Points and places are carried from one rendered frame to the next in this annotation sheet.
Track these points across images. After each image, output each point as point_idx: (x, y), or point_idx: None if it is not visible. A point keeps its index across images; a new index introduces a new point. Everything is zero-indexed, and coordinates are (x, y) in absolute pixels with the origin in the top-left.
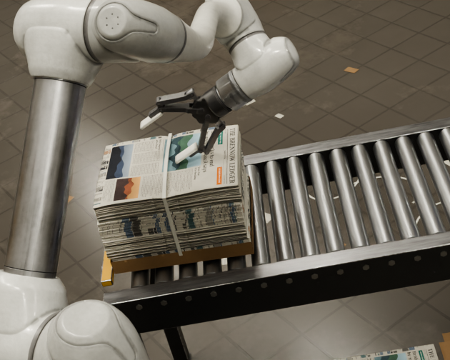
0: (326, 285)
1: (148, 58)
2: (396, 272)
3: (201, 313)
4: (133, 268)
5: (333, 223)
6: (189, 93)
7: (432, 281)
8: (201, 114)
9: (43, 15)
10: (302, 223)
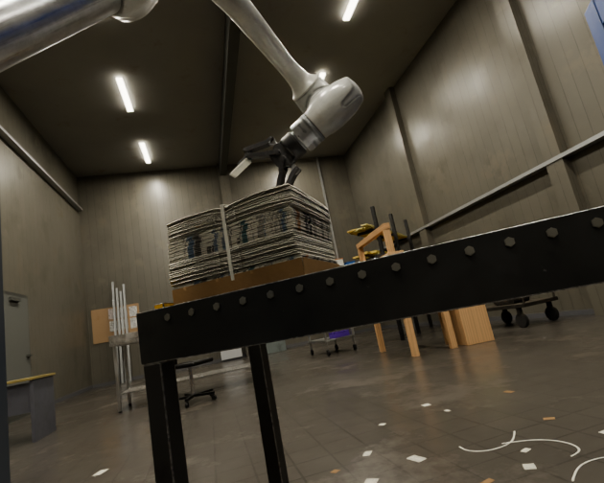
0: (379, 291)
1: None
2: (479, 270)
3: (229, 333)
4: (190, 299)
5: None
6: (268, 137)
7: (545, 290)
8: (277, 156)
9: None
10: None
